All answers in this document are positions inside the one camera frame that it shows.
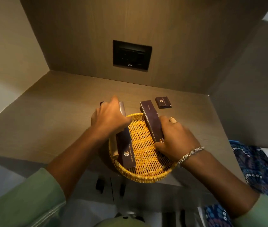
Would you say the person's left hand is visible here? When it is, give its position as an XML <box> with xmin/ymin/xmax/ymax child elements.
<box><xmin>91</xmin><ymin>96</ymin><xmax>132</xmax><ymax>139</ymax></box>

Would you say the person's right hand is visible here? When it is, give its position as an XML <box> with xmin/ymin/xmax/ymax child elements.
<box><xmin>153</xmin><ymin>116</ymin><xmax>201</xmax><ymax>163</ymax></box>

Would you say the long purple box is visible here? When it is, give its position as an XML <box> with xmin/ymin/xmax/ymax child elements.
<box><xmin>115</xmin><ymin>101</ymin><xmax>137</xmax><ymax>169</ymax></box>
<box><xmin>140</xmin><ymin>100</ymin><xmax>165</xmax><ymax>144</ymax></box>

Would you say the person's right forearm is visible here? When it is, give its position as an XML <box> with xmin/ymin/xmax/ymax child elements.
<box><xmin>179</xmin><ymin>147</ymin><xmax>268</xmax><ymax>227</ymax></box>

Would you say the person's left forearm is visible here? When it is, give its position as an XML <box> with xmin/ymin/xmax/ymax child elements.
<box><xmin>0</xmin><ymin>130</ymin><xmax>114</xmax><ymax>227</ymax></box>

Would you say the yellow wicker basket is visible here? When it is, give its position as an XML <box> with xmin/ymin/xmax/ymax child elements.
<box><xmin>108</xmin><ymin>113</ymin><xmax>178</xmax><ymax>184</ymax></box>

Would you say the small square purple box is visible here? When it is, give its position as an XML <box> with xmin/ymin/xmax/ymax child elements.
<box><xmin>155</xmin><ymin>96</ymin><xmax>172</xmax><ymax>109</ymax></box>

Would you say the pale green round object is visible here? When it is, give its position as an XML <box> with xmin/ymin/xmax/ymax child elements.
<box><xmin>96</xmin><ymin>211</ymin><xmax>150</xmax><ymax>227</ymax></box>

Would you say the blue patterned cloth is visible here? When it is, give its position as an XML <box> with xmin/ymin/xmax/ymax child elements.
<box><xmin>205</xmin><ymin>140</ymin><xmax>268</xmax><ymax>227</ymax></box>

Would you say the silver chain bracelet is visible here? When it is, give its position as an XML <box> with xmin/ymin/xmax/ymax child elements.
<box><xmin>178</xmin><ymin>146</ymin><xmax>206</xmax><ymax>167</ymax></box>

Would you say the black wall socket panel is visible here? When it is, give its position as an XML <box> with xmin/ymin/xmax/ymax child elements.
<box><xmin>112</xmin><ymin>40</ymin><xmax>153</xmax><ymax>71</ymax></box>

